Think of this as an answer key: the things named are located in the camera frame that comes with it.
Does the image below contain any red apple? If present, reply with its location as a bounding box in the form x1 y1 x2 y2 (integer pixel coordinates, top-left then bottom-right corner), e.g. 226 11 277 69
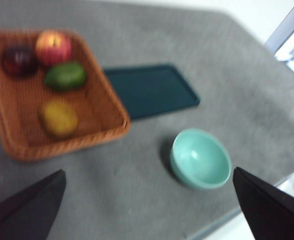
35 29 73 67

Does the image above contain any grey metal frame bar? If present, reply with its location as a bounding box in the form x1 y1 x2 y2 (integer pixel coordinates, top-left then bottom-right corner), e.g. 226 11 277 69
263 0 294 85

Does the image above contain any yellow-orange kiwifruit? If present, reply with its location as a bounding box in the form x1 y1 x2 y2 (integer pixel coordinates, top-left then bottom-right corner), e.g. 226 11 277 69
39 99 79 140

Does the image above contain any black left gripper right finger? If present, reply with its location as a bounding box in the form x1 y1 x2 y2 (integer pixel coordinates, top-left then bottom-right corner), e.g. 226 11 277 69
233 166 294 240

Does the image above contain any dark purple fruit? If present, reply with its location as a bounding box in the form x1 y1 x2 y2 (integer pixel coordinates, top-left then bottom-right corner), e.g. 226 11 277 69
2 44 39 78

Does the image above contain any dark rectangular tray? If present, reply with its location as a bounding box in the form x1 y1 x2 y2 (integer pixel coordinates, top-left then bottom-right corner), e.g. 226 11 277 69
103 64 201 121

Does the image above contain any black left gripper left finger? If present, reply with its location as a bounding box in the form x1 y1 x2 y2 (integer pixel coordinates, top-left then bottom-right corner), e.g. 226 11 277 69
0 169 67 240

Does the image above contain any green avocado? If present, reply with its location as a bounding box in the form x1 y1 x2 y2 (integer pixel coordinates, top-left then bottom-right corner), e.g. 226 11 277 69
44 61 87 91

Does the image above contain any teal ribbed bowl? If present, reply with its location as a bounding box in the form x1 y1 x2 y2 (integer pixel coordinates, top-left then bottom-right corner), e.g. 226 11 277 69
170 128 232 191

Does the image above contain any brown wicker basket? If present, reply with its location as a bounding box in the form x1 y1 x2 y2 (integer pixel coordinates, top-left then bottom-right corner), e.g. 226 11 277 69
0 28 131 162

